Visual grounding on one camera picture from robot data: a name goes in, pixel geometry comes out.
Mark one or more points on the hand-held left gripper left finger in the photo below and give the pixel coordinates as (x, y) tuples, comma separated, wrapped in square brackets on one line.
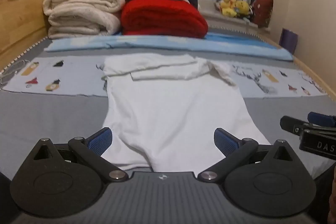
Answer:
[(101, 142)]

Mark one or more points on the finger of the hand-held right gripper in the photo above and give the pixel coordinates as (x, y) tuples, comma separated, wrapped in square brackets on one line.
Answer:
[(321, 117), (291, 124)]

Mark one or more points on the dark red cushion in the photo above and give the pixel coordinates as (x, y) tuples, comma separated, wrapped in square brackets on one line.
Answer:
[(263, 12)]

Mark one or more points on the red folded blanket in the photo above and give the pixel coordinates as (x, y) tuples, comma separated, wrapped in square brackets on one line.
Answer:
[(162, 16)]

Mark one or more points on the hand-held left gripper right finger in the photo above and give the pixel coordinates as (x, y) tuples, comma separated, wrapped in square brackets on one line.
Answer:
[(223, 142)]

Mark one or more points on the white t-shirt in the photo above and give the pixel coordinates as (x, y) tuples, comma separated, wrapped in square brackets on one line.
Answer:
[(173, 108)]

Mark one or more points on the yellow plush toy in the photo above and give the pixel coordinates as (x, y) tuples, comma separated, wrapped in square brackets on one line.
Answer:
[(227, 5), (242, 7)]

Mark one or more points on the purple bag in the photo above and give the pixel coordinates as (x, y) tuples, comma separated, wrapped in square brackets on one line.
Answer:
[(288, 40)]

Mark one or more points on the cream folded quilt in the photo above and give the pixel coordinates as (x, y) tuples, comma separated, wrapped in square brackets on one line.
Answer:
[(81, 11)]

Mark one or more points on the grey printed bed cover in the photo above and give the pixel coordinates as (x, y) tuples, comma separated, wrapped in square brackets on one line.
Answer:
[(52, 113)]

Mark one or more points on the light blue folded blanket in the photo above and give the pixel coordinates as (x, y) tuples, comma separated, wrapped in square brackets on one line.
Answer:
[(131, 41)]

